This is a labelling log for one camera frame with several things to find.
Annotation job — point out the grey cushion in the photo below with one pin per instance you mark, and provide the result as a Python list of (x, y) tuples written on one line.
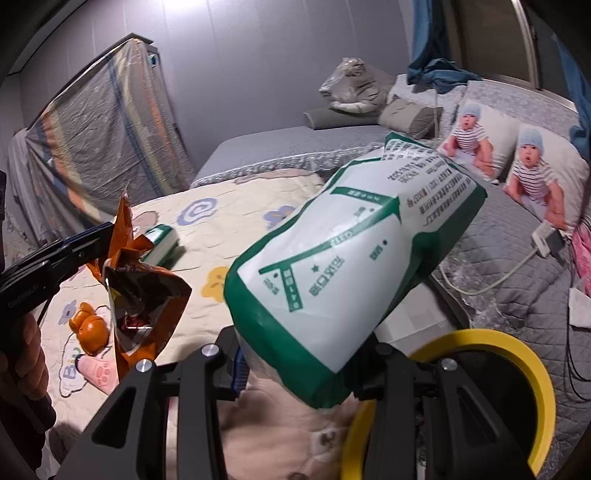
[(406, 117)]

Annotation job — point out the window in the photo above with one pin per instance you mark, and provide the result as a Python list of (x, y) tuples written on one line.
[(485, 32)]

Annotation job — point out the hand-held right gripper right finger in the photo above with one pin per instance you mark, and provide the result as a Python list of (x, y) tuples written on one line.
[(383, 369)]

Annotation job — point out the blue curtain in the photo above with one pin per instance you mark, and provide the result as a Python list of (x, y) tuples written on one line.
[(581, 115), (429, 37)]

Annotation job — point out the white power strip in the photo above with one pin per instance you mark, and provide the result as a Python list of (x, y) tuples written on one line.
[(545, 237)]

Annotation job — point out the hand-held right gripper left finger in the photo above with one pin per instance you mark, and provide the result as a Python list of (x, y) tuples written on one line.
[(238, 374)]

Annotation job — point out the baby print pillow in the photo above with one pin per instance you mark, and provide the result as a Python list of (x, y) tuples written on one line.
[(535, 175), (471, 134)]

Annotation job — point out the green white tissue pack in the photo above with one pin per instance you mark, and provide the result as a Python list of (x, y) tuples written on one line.
[(351, 258)]

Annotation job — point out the white hanging cloth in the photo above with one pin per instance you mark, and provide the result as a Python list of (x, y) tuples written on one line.
[(18, 175)]

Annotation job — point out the orange snack wrapper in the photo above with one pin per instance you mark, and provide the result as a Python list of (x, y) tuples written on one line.
[(147, 295)]

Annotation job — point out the yellow round bin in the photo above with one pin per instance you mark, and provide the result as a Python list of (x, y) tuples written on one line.
[(531, 369)]

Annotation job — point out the white adapter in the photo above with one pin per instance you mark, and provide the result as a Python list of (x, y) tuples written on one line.
[(581, 307)]

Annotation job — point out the green white toothpaste box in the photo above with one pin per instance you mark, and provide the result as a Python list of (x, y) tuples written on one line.
[(161, 244)]

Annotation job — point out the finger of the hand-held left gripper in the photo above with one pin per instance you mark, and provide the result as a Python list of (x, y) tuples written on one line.
[(87, 234), (69, 263)]

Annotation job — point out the orange bear toy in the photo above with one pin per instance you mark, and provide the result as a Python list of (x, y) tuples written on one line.
[(92, 332)]

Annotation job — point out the pink tube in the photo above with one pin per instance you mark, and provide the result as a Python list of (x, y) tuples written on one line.
[(99, 374)]

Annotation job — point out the striped cloth covered wardrobe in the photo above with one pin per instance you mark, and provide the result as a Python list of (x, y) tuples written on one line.
[(106, 124)]

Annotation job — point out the grey bolster pillow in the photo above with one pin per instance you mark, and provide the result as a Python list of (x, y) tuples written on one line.
[(332, 119)]

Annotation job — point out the person's left hand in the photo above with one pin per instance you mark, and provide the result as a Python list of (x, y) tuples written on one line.
[(32, 369)]

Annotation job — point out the pink cloth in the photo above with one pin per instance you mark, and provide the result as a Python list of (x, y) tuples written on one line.
[(584, 263)]

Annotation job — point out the plastic wrapped tiger plush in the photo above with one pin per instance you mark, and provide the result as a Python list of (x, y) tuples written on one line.
[(355, 87)]

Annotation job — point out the grey quilted sofa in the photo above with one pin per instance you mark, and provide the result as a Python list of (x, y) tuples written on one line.
[(508, 286)]

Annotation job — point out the blue clip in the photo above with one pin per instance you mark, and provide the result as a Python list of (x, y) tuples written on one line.
[(153, 59)]

